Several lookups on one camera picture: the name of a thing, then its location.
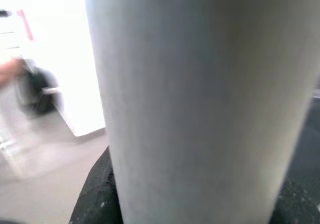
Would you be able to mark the white cabinet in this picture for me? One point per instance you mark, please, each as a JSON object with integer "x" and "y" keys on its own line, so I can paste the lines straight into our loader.
{"x": 75, "y": 96}

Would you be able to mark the white plastic table leg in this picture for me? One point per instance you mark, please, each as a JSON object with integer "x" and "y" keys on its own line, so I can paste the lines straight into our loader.
{"x": 200, "y": 96}

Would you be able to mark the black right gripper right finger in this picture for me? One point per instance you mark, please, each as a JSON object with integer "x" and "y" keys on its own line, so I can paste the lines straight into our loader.
{"x": 300, "y": 209}

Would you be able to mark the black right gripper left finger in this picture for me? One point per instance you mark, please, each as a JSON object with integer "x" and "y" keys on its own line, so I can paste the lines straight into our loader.
{"x": 100, "y": 196}

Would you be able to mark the pink plastic strip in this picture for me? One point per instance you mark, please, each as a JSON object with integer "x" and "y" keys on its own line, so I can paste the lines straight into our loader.
{"x": 26, "y": 23}

